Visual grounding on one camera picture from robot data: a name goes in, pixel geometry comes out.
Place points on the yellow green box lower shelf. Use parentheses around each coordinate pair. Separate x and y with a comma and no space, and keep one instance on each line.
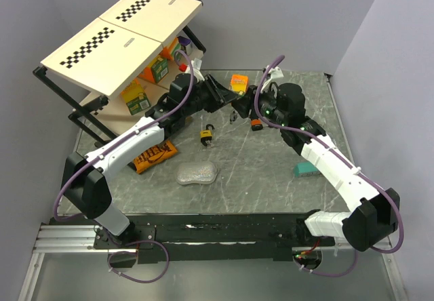
(135,98)

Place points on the orange black padlock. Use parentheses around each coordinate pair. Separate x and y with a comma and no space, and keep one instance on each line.
(256,125)

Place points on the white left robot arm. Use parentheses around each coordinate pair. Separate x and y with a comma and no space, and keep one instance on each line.
(85,179)

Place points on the purple white small box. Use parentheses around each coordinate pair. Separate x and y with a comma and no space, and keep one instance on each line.
(185,44)

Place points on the orange green box on table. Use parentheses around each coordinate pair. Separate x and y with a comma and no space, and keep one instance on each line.
(239,84)

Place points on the teal rectangular box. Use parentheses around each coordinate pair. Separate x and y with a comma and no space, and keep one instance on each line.
(305,169)

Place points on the beige two-tier shelf rack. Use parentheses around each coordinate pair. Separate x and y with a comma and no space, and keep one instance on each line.
(92,68)

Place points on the orange green box middle shelf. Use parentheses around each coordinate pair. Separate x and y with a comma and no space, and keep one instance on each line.
(156,70)

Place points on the grey figurine keychain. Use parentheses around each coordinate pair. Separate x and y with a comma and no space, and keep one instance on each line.
(233,117)

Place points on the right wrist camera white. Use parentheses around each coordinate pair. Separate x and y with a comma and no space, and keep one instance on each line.
(274,75)

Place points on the orange green box shelf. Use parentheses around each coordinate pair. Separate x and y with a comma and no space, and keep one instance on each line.
(156,70)
(169,51)

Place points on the silver glitter sponge pad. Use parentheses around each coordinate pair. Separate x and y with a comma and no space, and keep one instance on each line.
(203,172)

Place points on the yellow black padlock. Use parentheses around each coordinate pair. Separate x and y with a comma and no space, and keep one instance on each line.
(207,133)

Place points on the orange green box upper shelf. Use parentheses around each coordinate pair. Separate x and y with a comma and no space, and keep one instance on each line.
(169,51)

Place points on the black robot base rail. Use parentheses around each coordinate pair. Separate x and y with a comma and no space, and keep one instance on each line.
(186,237)

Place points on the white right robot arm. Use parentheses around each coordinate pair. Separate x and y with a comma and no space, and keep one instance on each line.
(373,212)

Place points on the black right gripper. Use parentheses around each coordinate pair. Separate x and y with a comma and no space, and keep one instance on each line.
(245,104)

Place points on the orange snack bag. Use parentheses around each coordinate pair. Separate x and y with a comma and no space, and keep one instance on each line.
(154,155)

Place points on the silver keys of yellow padlock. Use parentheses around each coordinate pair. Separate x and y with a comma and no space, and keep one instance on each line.
(208,145)

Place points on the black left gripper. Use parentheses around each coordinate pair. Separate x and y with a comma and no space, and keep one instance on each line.
(223,94)

